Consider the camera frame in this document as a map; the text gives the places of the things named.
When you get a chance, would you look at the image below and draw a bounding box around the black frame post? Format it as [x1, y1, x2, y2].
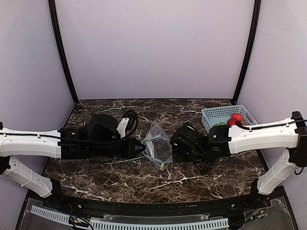
[231, 0, 261, 105]
[48, 0, 79, 104]

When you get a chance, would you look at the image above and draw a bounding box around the clear zip top bag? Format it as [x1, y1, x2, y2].
[141, 121, 172, 171]

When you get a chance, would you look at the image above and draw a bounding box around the left black frame post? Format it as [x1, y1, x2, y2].
[48, 0, 79, 104]

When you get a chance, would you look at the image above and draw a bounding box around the black front rail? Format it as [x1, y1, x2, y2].
[43, 195, 271, 217]

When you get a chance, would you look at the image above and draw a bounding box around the red apple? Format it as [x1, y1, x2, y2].
[232, 113, 243, 122]

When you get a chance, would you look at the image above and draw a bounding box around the green grapes bunch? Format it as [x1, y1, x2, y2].
[213, 122, 226, 127]

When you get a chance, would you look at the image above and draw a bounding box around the grey slotted cable duct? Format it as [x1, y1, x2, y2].
[31, 205, 230, 230]

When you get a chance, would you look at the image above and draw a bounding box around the light blue plastic basket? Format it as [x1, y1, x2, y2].
[201, 105, 257, 133]

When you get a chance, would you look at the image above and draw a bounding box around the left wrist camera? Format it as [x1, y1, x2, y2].
[117, 110, 139, 139]

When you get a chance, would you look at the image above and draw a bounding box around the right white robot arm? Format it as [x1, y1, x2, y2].
[169, 111, 307, 196]

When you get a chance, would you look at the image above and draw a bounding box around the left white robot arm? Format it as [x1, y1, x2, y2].
[0, 110, 146, 198]

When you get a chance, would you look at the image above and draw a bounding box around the right black frame post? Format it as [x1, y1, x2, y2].
[231, 0, 261, 105]

